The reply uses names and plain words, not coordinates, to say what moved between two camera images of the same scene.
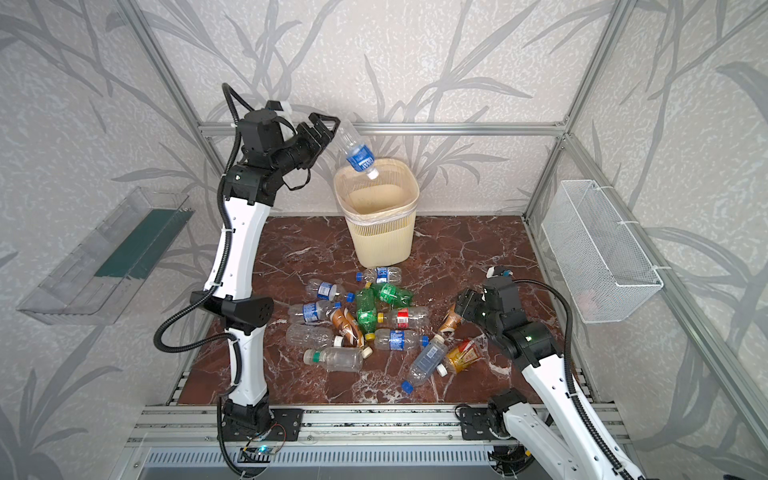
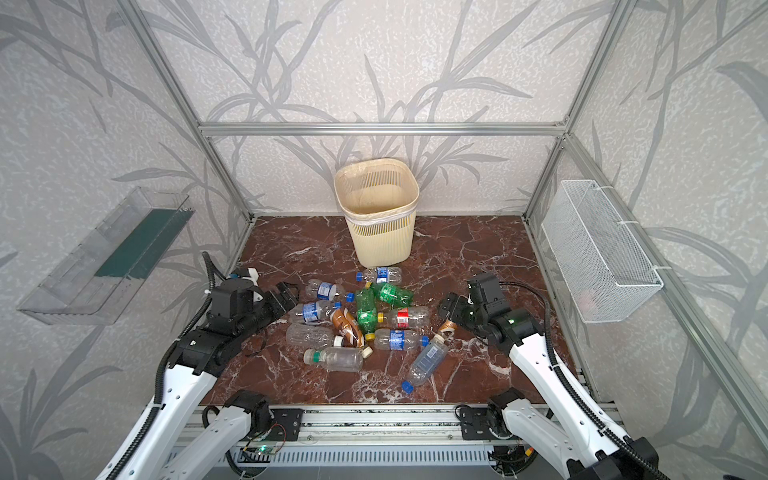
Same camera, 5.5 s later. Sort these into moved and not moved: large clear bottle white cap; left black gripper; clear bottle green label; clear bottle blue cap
Moved: left black gripper
Not moved: clear bottle green label; clear bottle blue cap; large clear bottle white cap
